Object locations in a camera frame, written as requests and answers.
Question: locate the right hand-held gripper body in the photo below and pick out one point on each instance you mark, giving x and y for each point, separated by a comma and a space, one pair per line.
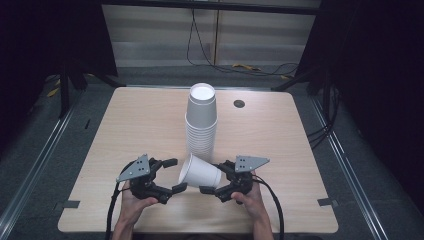
243, 181

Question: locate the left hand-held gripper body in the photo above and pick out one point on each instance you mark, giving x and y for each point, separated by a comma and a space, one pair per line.
141, 181

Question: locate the white disposable cup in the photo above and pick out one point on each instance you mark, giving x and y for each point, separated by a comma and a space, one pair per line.
200, 173

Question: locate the stack of white paper cups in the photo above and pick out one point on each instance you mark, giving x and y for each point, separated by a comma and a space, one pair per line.
201, 133

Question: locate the person's right hand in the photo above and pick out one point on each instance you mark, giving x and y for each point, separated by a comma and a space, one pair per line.
255, 205

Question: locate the person's left hand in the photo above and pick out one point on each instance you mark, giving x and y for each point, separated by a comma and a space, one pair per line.
131, 208

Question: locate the round dark table grommet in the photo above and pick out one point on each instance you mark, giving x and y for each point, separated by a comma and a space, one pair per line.
239, 103

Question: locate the grey tape strip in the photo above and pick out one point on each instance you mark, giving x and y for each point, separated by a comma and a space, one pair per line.
327, 201
69, 204

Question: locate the yellow tape scrap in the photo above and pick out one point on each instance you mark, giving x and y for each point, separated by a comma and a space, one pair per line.
285, 77
246, 66
53, 92

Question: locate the black metal stand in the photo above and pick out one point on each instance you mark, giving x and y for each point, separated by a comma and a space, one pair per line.
64, 90
293, 81

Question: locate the black overhead beam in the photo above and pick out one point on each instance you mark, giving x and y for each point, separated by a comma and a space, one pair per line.
213, 6

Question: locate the black curtain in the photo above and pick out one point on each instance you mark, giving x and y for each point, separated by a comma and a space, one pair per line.
376, 83
40, 50

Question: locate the metal floor rail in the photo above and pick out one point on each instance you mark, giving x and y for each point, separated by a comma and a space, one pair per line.
350, 166
36, 166

